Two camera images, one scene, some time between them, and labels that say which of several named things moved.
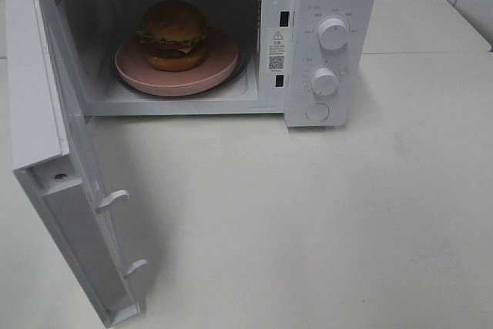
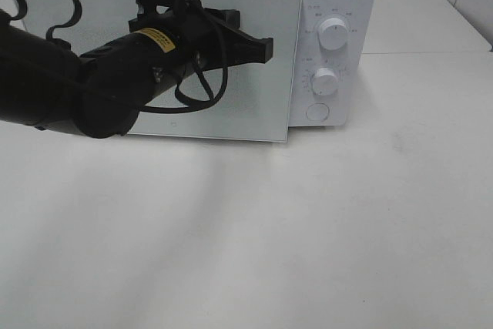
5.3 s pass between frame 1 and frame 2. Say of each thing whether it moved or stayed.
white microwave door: moved
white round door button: stayed
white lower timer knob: stayed
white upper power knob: stayed
